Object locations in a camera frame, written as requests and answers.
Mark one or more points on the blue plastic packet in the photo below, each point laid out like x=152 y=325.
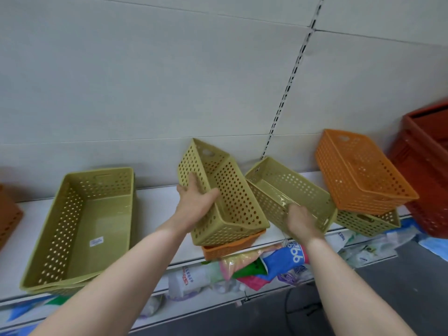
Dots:
x=24 y=309

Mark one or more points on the person's left thumb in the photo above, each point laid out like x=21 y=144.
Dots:
x=210 y=198

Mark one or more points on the pile of plastic packets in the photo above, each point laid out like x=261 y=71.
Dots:
x=283 y=260

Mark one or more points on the slotted metal shelf upright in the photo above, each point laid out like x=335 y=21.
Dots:
x=292 y=71

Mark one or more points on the person's left forearm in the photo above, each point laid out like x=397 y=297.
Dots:
x=115 y=286

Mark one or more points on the brown orange perforated basket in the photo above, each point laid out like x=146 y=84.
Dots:
x=7 y=220

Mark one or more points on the small orange perforated basket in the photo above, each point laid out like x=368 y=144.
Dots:
x=360 y=171
x=227 y=249

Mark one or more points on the large green perforated basket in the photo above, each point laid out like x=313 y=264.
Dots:
x=66 y=291
x=94 y=220

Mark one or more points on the person's right thumb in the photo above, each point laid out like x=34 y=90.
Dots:
x=292 y=210

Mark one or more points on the person's left hand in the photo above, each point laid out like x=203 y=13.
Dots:
x=190 y=208

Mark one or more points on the small green perforated basket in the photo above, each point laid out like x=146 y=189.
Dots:
x=280 y=187
x=367 y=222
x=234 y=202

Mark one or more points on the person's right hand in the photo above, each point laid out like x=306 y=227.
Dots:
x=303 y=225

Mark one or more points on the person's right forearm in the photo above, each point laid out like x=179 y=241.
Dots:
x=344 y=293

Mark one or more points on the red plastic crate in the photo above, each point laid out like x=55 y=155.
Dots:
x=425 y=160

